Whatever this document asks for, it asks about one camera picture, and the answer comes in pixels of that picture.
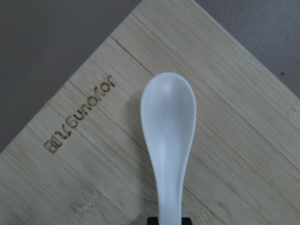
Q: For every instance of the bamboo cutting board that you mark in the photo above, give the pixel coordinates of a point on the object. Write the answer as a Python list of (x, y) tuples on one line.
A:
[(82, 159)]

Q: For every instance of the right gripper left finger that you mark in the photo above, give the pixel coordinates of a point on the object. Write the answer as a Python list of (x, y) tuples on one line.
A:
[(152, 221)]

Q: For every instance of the white ceramic spoon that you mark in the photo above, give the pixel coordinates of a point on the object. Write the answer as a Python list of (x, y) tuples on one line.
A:
[(168, 118)]

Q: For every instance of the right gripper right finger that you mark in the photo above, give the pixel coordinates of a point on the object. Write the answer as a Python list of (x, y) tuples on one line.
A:
[(186, 221)]

